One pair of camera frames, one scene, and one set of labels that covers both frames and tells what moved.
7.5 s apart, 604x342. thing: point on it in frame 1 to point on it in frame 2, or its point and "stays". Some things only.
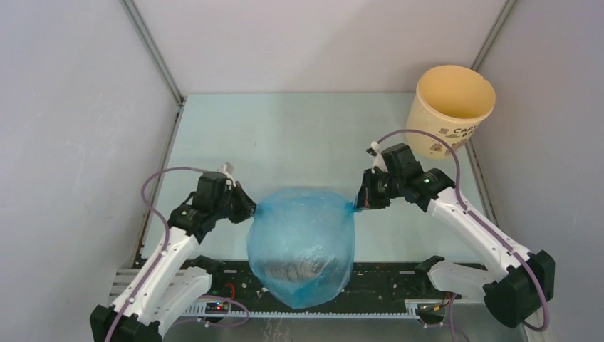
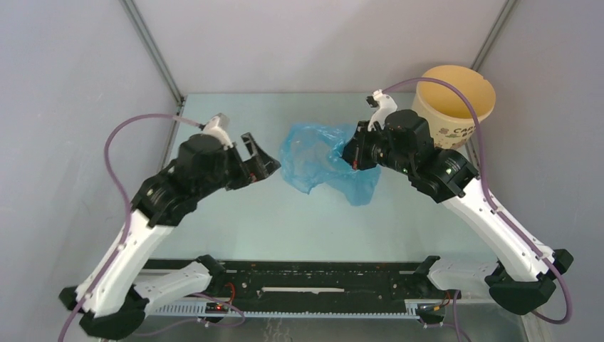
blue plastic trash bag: (301, 244) to (311, 156)
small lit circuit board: (216, 308) stays
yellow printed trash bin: (450, 102) stays
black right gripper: (367, 198) to (354, 152)
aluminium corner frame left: (153, 50) stays
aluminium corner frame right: (493, 34) stays
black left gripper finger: (245, 206) to (260, 164)
